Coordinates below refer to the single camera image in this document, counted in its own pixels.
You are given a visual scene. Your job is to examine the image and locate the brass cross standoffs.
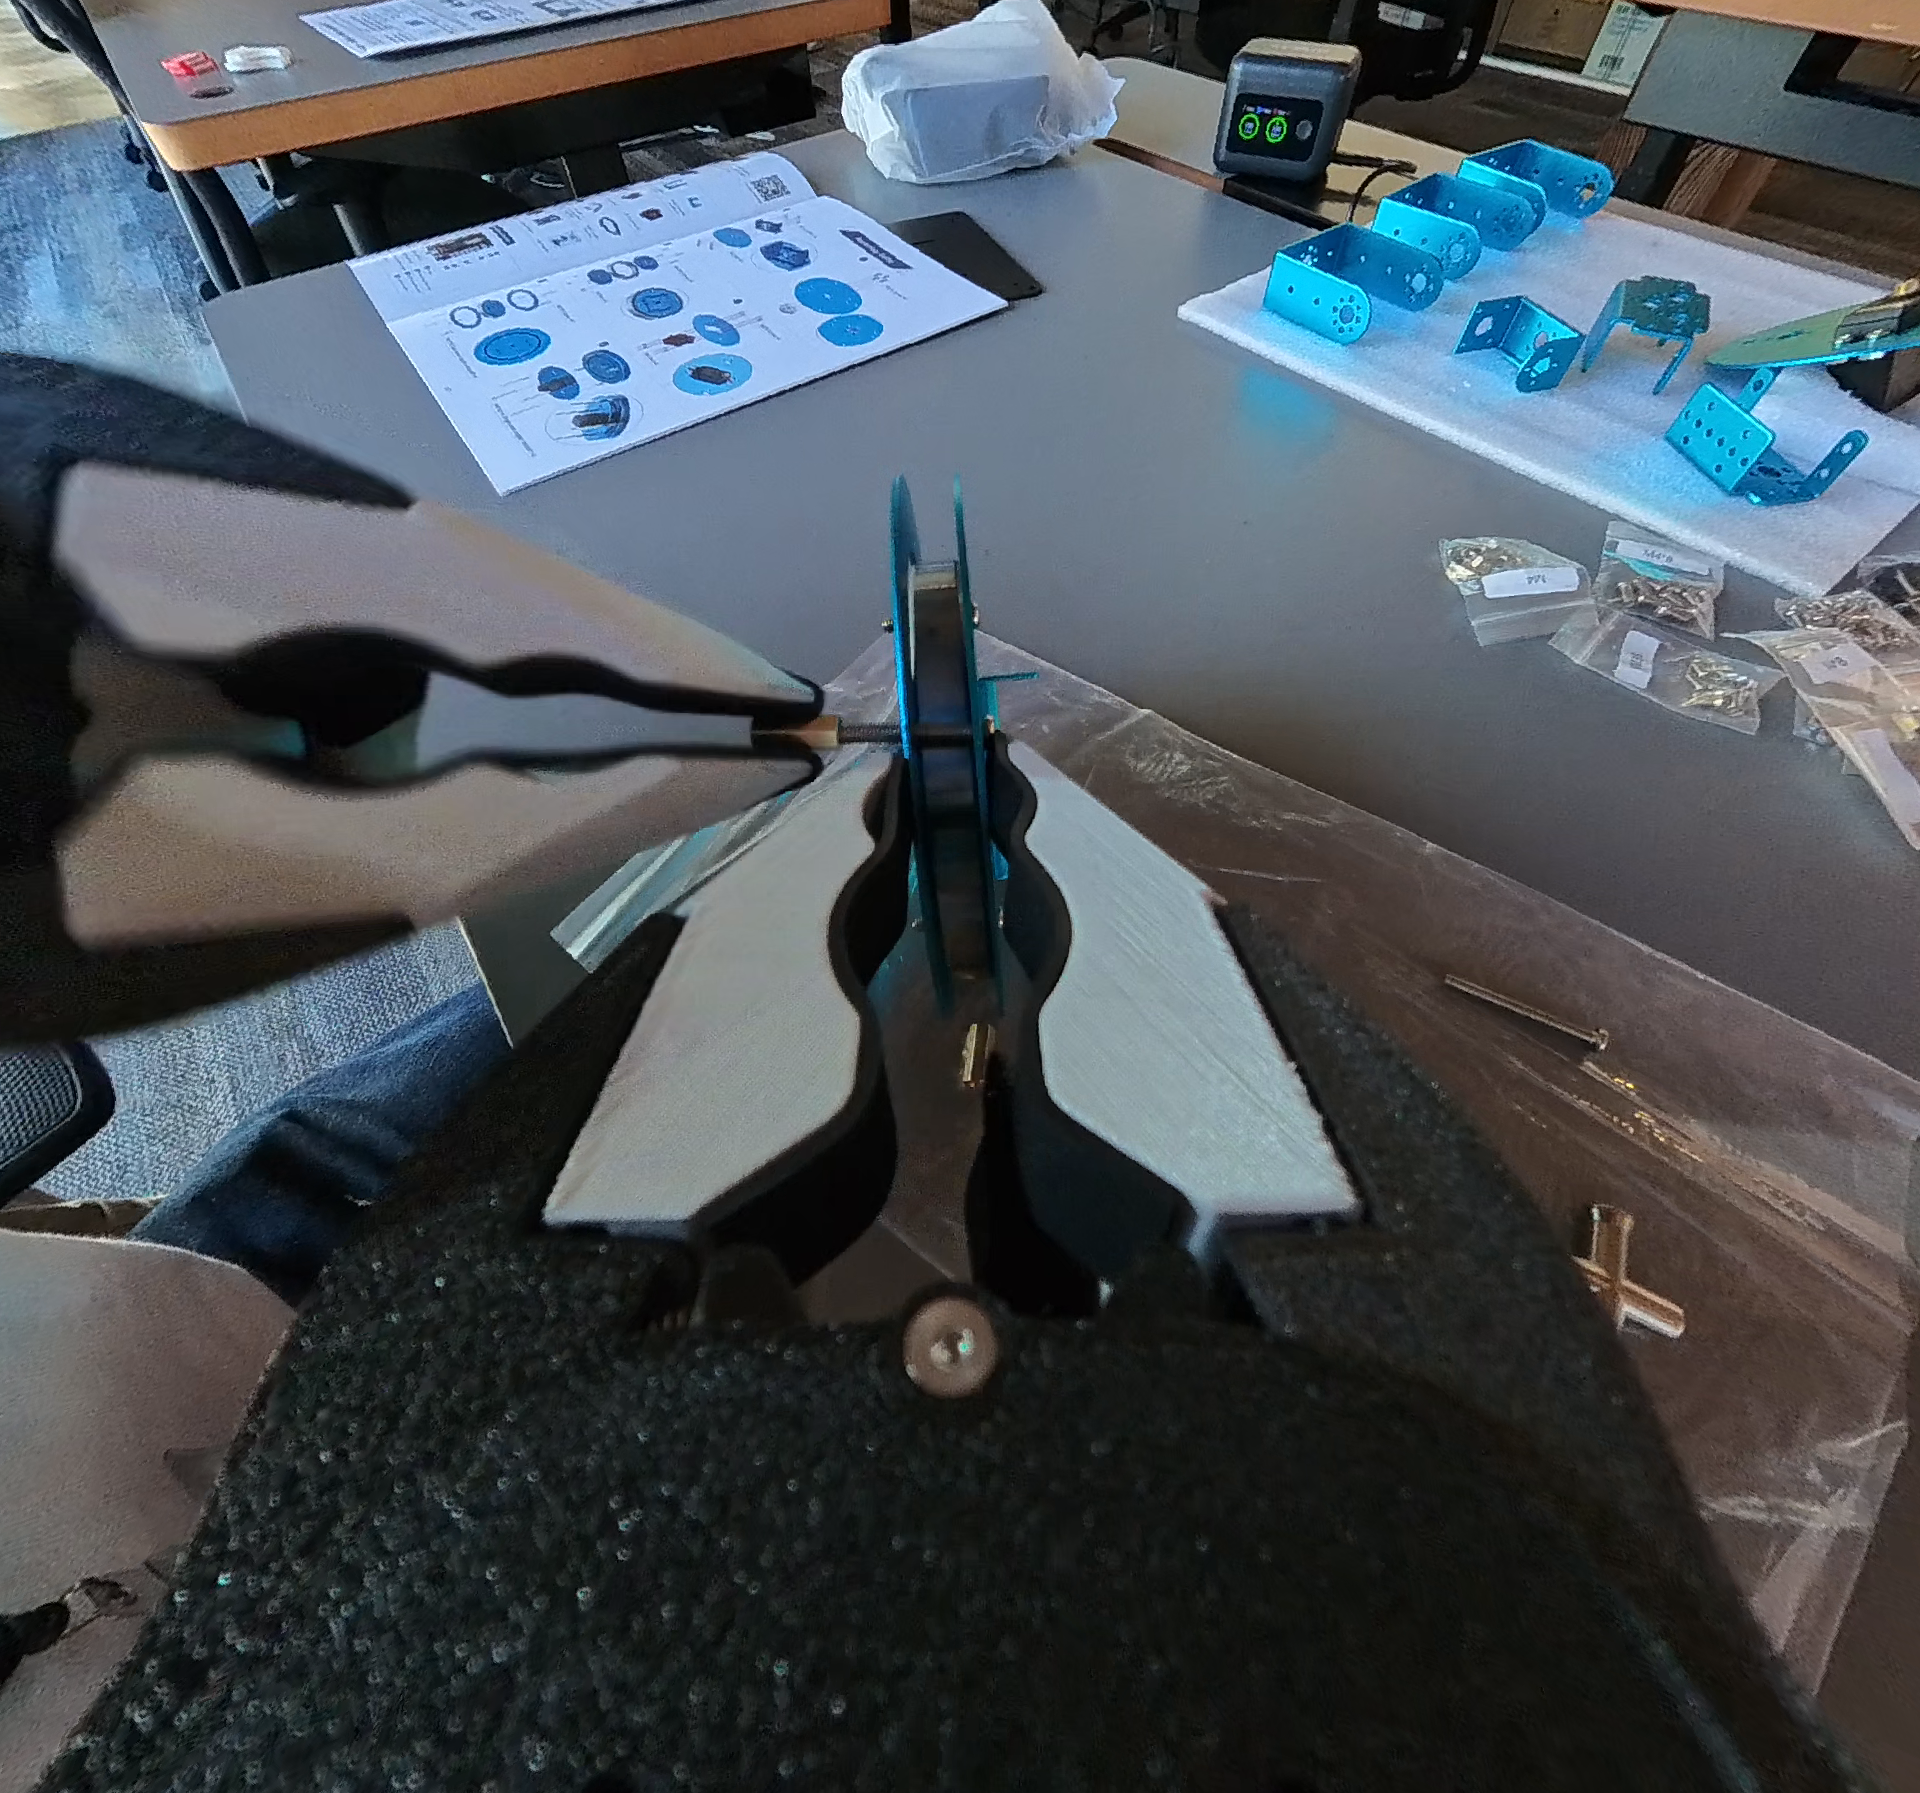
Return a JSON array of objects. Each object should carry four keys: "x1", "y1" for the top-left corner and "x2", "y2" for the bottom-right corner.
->
[{"x1": 1571, "y1": 1203, "x2": 1688, "y2": 1337}]

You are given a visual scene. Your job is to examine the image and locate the printed paper sheet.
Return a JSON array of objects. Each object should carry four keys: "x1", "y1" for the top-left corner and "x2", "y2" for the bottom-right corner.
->
[{"x1": 300, "y1": 0, "x2": 766, "y2": 62}]

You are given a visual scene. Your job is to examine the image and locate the black device cable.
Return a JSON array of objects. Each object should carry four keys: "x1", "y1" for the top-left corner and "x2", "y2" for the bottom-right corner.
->
[{"x1": 1327, "y1": 152, "x2": 1426, "y2": 227}]

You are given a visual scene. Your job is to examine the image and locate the blue oval metal plate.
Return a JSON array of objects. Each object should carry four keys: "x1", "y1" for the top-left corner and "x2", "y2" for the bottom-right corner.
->
[{"x1": 1705, "y1": 278, "x2": 1920, "y2": 370}]

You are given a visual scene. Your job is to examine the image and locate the small blue angle bracket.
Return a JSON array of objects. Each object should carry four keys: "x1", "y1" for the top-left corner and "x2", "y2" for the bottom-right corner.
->
[{"x1": 1452, "y1": 295, "x2": 1586, "y2": 395}]

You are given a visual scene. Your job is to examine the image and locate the black office chair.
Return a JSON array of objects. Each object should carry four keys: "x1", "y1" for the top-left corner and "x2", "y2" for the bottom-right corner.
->
[{"x1": 0, "y1": 0, "x2": 272, "y2": 295}]

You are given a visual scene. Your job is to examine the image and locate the white wrapped grey bundle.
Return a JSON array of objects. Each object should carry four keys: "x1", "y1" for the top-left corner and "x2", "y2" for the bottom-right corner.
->
[{"x1": 840, "y1": 0, "x2": 1126, "y2": 184}]

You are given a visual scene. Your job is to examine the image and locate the dark device with green display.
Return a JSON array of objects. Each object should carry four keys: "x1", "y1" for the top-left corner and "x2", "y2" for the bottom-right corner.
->
[{"x1": 1215, "y1": 41, "x2": 1364, "y2": 179}]

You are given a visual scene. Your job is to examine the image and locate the pile of small screw bags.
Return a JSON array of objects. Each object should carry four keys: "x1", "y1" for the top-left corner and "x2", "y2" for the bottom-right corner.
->
[{"x1": 1439, "y1": 521, "x2": 1920, "y2": 849}]

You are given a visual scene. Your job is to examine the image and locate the stack of cardboard boxes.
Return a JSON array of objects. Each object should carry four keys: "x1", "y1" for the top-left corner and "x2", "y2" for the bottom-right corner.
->
[{"x1": 1500, "y1": 0, "x2": 1667, "y2": 78}]

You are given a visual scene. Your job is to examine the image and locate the white foam sheet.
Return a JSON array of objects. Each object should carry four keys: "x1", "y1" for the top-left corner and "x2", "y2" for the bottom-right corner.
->
[{"x1": 1176, "y1": 211, "x2": 1920, "y2": 594}]

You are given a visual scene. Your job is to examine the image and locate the large clear plastic bag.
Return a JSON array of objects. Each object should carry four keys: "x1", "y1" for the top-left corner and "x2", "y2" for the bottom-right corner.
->
[{"x1": 554, "y1": 630, "x2": 1920, "y2": 1697}]

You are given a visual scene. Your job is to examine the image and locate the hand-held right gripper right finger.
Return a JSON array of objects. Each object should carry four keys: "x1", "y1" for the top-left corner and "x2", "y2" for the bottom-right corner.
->
[{"x1": 974, "y1": 743, "x2": 1364, "y2": 1294}]

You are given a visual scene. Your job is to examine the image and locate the black flat plate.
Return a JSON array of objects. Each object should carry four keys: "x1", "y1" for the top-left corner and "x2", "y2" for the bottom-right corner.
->
[{"x1": 887, "y1": 211, "x2": 1045, "y2": 303}]

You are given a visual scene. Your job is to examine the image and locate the blue round turntable base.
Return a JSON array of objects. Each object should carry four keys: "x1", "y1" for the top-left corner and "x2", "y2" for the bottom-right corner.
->
[{"x1": 884, "y1": 472, "x2": 1045, "y2": 1021}]

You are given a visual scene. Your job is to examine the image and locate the long silver bolt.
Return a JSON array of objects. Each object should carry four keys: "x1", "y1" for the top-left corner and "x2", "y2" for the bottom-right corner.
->
[{"x1": 1444, "y1": 972, "x2": 1610, "y2": 1060}]

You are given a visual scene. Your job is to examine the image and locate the blue U-shaped servo bracket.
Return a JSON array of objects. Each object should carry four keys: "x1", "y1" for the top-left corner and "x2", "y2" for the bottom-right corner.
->
[
  {"x1": 1262, "y1": 225, "x2": 1442, "y2": 348},
  {"x1": 1373, "y1": 173, "x2": 1548, "y2": 282},
  {"x1": 1457, "y1": 140, "x2": 1617, "y2": 220}
]

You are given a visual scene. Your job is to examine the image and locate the open instruction booklet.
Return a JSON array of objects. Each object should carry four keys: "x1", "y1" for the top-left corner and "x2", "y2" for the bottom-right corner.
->
[{"x1": 350, "y1": 152, "x2": 1009, "y2": 499}]

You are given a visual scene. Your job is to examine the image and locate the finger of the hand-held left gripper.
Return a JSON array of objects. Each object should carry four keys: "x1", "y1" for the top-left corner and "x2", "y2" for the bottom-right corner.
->
[
  {"x1": 51, "y1": 463, "x2": 831, "y2": 734},
  {"x1": 60, "y1": 741, "x2": 821, "y2": 951}
]

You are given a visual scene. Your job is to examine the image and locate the wide blue perforated bracket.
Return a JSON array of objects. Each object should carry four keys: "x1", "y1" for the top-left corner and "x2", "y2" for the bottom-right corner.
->
[{"x1": 1665, "y1": 369, "x2": 1872, "y2": 507}]

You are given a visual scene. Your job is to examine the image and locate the teal multi-hole metal bracket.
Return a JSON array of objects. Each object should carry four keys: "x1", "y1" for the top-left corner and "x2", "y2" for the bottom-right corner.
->
[{"x1": 1588, "y1": 277, "x2": 1714, "y2": 395}]

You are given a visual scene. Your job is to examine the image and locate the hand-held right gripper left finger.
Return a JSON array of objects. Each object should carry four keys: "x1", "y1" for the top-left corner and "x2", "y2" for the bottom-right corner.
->
[{"x1": 542, "y1": 743, "x2": 902, "y2": 1287}]

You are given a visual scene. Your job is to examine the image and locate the black servo motor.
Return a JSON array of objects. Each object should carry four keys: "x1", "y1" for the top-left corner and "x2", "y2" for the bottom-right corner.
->
[{"x1": 1821, "y1": 301, "x2": 1920, "y2": 414}]

